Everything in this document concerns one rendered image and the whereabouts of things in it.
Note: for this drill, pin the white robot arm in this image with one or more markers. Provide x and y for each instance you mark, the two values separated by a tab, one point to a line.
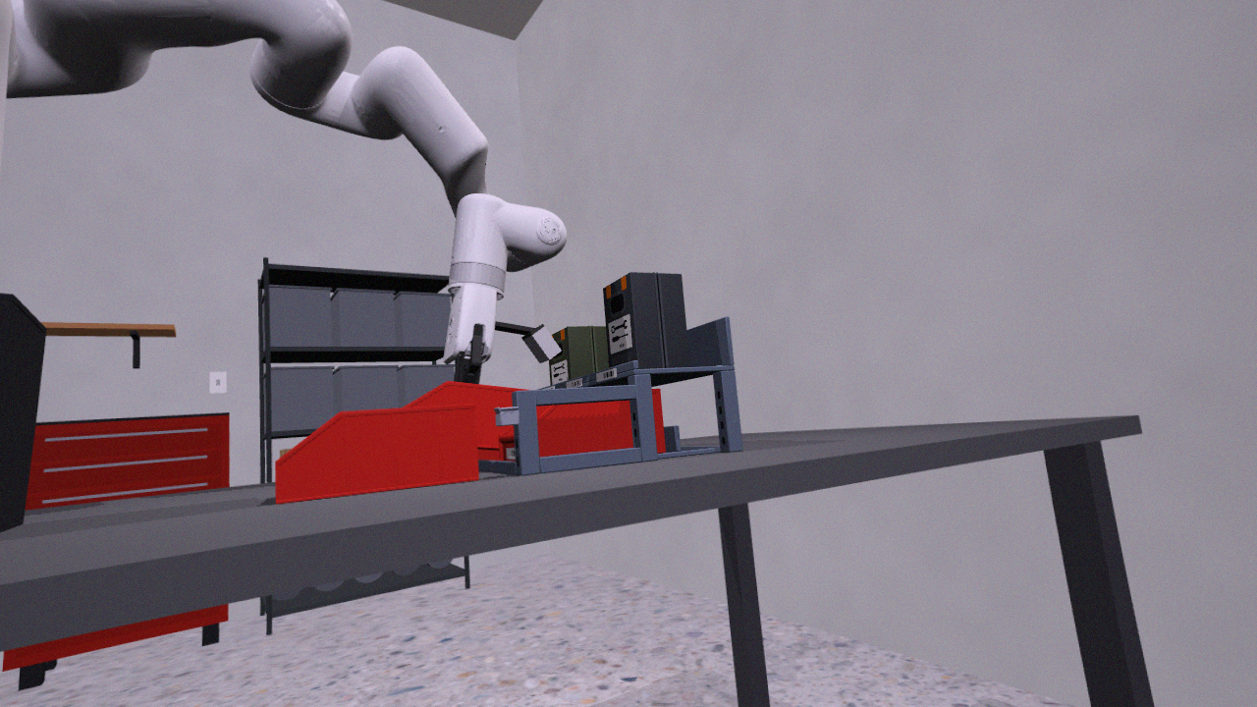
75	47

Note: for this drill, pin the dark grey tool case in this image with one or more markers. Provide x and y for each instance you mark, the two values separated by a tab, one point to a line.
645	321

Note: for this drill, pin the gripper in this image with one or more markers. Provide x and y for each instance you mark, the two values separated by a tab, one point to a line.
473	303

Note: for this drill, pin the dark green tool case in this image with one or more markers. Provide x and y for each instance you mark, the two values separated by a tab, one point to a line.
584	351

